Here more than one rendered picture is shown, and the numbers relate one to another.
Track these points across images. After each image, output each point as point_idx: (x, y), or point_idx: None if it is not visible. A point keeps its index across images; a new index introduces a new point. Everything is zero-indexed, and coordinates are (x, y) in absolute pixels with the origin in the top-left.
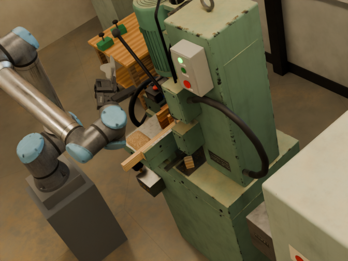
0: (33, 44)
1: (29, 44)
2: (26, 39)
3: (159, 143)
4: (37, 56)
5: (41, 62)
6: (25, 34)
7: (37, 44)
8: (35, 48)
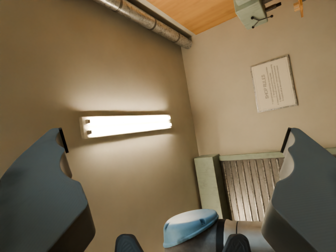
0: (179, 238)
1: (176, 247)
2: (167, 243)
3: None
4: (223, 238)
5: (254, 231)
6: (164, 234)
7: (186, 229)
8: (196, 235)
